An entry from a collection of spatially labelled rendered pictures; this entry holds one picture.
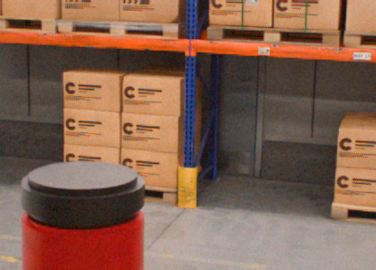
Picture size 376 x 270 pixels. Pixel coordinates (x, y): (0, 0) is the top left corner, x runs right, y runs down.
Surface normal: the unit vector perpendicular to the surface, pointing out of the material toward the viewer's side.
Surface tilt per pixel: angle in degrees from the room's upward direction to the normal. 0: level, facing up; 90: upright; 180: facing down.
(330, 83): 90
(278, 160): 90
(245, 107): 90
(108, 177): 0
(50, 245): 90
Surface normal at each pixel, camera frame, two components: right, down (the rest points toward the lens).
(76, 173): 0.02, -0.98
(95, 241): 0.33, 0.21
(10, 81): -0.26, 0.20
